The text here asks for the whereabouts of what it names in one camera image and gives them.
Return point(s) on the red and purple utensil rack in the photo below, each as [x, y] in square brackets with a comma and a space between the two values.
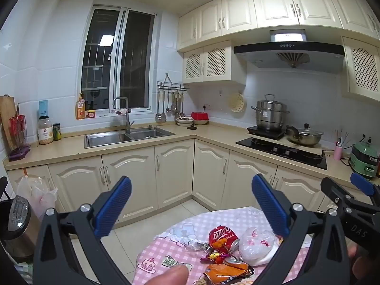
[19, 136]

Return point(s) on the small green white wrapper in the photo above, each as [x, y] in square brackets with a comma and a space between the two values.
[169, 261]

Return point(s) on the green electric cooker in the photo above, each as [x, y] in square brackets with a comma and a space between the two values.
[363, 160]

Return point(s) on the steel ladle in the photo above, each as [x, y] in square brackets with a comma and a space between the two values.
[168, 107]

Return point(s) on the silver foil wrapper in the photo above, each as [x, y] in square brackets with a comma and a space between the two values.
[199, 245]

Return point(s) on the steel pot with glass lid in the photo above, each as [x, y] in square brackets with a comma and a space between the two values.
[305, 136]

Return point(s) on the large clear plastic jar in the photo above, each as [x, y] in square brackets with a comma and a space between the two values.
[45, 130]

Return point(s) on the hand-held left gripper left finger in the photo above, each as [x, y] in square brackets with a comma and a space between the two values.
[114, 204]

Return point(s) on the stainless steel double sink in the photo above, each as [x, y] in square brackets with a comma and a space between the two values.
[118, 138]

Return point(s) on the person's right hand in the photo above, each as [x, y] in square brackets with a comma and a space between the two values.
[362, 268]

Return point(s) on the white plastic bag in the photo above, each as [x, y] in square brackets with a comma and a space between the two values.
[256, 246]

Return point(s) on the cream lattice door cabinet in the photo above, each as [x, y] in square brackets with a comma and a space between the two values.
[207, 62]
[362, 68]

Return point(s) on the grey kitchen faucet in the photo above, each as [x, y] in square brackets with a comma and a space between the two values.
[127, 121]

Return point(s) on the pink utensil cup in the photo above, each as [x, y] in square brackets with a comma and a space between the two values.
[338, 153]

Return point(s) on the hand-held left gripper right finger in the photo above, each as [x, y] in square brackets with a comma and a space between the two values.
[268, 204]

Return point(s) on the hanging clear plastic bag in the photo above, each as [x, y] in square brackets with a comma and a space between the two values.
[35, 193]

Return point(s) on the black gas hob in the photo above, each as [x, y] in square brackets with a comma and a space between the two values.
[282, 151]

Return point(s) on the person's left hand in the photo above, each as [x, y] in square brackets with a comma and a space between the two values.
[169, 276]

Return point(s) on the wall utensil rail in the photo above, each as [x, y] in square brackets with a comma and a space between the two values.
[172, 86]

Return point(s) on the black induction cooker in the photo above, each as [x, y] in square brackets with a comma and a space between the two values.
[264, 133]

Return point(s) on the pink checked tablecloth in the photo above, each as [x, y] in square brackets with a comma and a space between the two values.
[166, 243]

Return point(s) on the stacked white bowls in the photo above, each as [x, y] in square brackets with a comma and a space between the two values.
[184, 120]

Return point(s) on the red bowl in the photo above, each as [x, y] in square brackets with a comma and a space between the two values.
[199, 117]

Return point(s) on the cream round colander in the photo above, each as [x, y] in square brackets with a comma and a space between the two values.
[236, 102]

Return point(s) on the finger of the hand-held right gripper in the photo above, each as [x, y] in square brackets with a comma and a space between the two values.
[360, 182]
[335, 191]

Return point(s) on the sliding kitchen window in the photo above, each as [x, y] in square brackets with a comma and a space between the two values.
[118, 62]

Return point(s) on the small green jar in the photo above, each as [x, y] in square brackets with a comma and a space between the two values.
[56, 132]

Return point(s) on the cream upper wall cabinets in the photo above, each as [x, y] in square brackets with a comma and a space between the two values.
[267, 3]

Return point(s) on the red snack packet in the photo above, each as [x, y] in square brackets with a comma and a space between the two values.
[222, 236]

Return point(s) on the cream lower kitchen cabinets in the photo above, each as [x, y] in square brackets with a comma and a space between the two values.
[172, 172]

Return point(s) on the purple yellow candy wrapper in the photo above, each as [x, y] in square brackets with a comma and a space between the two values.
[215, 256]

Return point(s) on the orange dish soap bottle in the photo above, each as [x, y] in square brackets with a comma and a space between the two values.
[80, 109]

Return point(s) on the blue carton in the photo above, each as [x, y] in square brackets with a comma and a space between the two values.
[43, 108]

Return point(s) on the black range hood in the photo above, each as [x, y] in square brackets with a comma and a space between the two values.
[291, 53]

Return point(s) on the tall steel steamer pot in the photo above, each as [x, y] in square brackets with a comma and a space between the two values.
[270, 112]

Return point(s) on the orange snack wrapper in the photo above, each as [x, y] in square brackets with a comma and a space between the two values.
[228, 271]

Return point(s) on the wooden cutting board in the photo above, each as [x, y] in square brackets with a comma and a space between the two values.
[6, 115]

